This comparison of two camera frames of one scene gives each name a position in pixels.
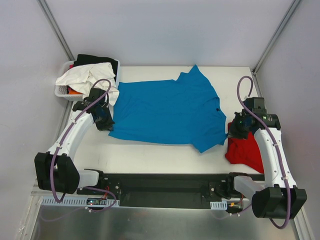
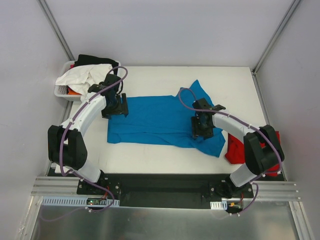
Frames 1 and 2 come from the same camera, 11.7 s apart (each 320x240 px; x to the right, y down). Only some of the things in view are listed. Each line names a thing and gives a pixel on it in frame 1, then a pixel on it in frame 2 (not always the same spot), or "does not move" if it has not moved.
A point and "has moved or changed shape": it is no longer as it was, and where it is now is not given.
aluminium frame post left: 55,28 does not move
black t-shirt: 82,59 does not move
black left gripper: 104,122 to 116,110
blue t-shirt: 185,111 has moved or changed shape
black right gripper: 236,132 to 202,130
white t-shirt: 82,78 does not move
